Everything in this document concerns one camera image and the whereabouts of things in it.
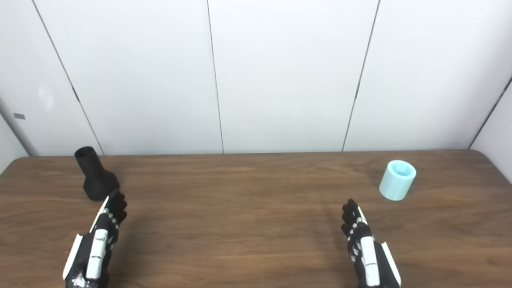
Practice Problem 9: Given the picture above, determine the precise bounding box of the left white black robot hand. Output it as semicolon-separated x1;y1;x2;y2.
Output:
62;191;128;288

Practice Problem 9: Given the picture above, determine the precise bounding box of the light-blue hose piece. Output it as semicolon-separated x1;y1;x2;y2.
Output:
379;160;417;201

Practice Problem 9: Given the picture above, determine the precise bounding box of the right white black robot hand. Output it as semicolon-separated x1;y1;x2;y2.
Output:
341;199;402;288

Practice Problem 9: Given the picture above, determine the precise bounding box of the black nozzle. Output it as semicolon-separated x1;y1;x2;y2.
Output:
74;146;120;201

